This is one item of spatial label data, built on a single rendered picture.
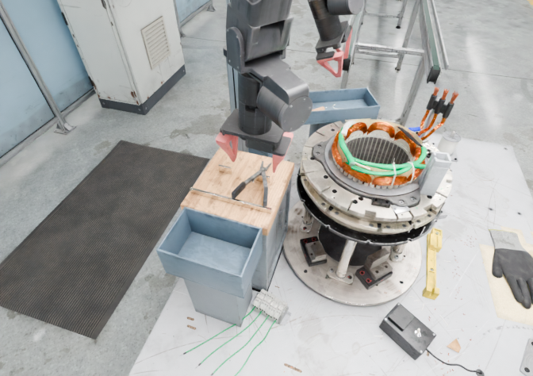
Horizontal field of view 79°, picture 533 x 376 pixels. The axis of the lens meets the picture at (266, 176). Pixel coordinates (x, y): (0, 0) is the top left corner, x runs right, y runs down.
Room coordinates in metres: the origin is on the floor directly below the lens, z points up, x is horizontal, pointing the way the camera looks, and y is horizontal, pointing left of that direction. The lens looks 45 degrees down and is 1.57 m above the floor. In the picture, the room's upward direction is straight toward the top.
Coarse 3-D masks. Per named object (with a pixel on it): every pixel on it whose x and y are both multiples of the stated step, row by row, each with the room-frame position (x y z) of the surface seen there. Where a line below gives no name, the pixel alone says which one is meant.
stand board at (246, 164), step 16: (224, 160) 0.56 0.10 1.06; (240, 160) 0.56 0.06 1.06; (256, 160) 0.56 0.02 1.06; (272, 160) 0.56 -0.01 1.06; (208, 176) 0.51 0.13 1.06; (224, 176) 0.51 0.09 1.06; (240, 176) 0.51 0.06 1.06; (272, 176) 0.51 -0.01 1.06; (288, 176) 0.51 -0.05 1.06; (224, 192) 0.46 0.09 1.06; (256, 192) 0.46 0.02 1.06; (272, 192) 0.46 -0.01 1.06; (192, 208) 0.42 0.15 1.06; (208, 208) 0.42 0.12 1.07; (224, 208) 0.42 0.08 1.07; (240, 208) 0.42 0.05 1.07; (272, 208) 0.42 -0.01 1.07; (256, 224) 0.38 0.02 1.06
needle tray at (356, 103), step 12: (312, 96) 0.87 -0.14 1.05; (324, 96) 0.88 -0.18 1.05; (336, 96) 0.88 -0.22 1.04; (348, 96) 0.89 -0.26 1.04; (360, 96) 0.89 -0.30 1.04; (372, 96) 0.85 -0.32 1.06; (336, 108) 0.85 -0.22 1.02; (348, 108) 0.78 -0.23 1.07; (360, 108) 0.79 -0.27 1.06; (372, 108) 0.79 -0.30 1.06; (312, 120) 0.77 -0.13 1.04; (324, 120) 0.77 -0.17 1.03; (336, 120) 0.78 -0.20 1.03; (312, 132) 0.83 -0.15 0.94
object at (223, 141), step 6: (216, 138) 0.45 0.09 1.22; (222, 138) 0.45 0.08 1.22; (228, 138) 0.45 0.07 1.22; (234, 138) 0.49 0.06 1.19; (222, 144) 0.44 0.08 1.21; (228, 144) 0.45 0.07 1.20; (234, 144) 0.48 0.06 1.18; (228, 150) 0.45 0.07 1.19; (234, 150) 0.48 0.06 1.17; (234, 156) 0.47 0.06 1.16
